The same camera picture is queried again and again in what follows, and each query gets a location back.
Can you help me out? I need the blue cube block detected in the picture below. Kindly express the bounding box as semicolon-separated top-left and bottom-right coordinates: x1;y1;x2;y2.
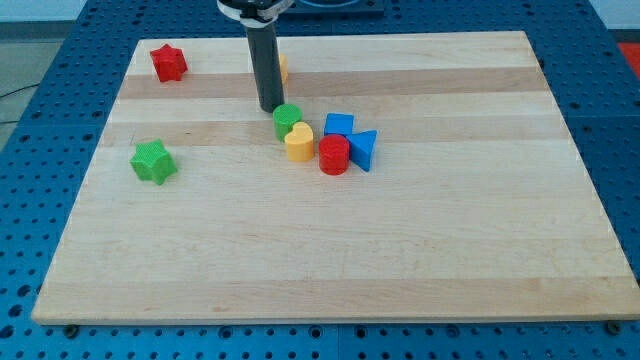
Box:
323;113;355;136

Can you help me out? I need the blue triangle block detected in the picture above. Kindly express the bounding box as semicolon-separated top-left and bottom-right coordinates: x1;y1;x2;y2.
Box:
346;130;378;172

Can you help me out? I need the red star block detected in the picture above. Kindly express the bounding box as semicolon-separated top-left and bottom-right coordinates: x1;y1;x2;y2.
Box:
150;44;188;82

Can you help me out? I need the light wooden board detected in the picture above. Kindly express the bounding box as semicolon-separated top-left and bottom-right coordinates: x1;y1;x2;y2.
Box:
32;31;639;325

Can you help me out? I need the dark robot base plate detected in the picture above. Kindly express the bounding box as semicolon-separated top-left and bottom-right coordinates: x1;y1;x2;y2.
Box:
285;0;386;15

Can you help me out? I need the red cylinder block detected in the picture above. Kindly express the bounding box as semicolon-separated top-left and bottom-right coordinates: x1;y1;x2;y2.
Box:
318;134;350;176

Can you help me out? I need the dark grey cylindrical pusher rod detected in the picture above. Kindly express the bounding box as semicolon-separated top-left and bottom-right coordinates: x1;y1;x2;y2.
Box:
246;23;284;113

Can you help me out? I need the yellow heart block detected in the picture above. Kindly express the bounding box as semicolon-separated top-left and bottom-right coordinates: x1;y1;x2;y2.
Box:
284;121;315;162

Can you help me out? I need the yellow hexagon block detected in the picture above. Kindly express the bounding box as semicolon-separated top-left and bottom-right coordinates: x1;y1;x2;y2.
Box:
279;54;288;84

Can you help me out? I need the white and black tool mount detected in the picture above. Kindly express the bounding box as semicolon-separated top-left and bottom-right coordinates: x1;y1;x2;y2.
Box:
217;0;294;28

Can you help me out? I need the black cable on floor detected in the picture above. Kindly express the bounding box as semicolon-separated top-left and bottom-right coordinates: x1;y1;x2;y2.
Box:
0;82;41;125

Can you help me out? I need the green star block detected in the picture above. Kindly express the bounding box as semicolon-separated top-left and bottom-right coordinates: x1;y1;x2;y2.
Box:
130;139;178;185

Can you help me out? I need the green cylinder block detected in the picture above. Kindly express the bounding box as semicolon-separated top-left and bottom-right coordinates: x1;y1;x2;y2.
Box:
272;104;303;142

